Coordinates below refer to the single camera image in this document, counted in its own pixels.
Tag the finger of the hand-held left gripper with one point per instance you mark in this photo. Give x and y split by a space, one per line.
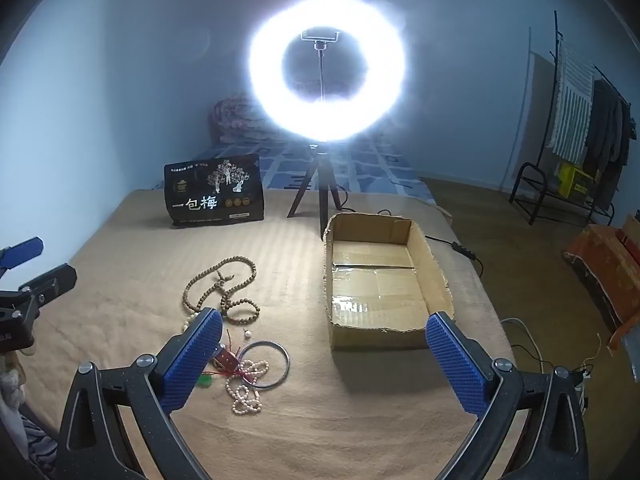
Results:
52 282
22 252

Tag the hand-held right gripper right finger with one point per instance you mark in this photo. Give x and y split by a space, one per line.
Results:
455 365

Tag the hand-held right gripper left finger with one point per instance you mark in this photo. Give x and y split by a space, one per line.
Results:
192 360

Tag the blue bangle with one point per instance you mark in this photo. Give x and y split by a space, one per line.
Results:
287 367

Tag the cardboard box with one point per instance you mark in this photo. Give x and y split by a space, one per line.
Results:
380 285

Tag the striped grey clothing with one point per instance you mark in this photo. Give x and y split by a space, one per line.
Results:
40 450

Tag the black snack bag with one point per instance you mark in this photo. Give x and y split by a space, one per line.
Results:
215 200

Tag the orange cloth-covered box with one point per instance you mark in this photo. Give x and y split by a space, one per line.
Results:
605 260

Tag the black clothes rack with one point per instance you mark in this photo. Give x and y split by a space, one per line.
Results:
525 170

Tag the black tripod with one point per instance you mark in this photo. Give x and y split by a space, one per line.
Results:
325 200

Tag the blue patterned bed sheet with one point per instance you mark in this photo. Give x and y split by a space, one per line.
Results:
370 170

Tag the yellow box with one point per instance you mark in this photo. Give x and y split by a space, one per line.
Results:
575 182

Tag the folded floral quilt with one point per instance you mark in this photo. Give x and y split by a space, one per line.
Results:
230 115

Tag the dark hanging clothes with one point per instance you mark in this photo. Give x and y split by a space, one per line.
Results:
605 130

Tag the striped towel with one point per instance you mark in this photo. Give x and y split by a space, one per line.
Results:
570 110

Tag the phone clamp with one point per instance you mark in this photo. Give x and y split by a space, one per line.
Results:
321 36

